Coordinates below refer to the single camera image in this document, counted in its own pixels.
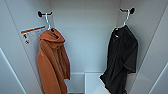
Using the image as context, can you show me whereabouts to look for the white wardrobe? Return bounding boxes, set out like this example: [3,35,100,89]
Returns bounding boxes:
[0,0,168,94]

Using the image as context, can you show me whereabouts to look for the orange hooded jacket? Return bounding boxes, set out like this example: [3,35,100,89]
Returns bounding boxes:
[36,27,72,94]

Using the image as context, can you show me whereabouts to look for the white inner shelf unit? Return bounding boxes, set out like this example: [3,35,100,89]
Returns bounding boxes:
[83,71,111,94]

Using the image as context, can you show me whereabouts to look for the black wardrobe hook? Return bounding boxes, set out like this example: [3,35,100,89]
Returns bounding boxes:
[119,6,136,15]
[37,10,54,19]

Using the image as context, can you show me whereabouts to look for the orange-topped paper tag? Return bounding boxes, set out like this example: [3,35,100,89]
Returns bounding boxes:
[20,25,47,46]

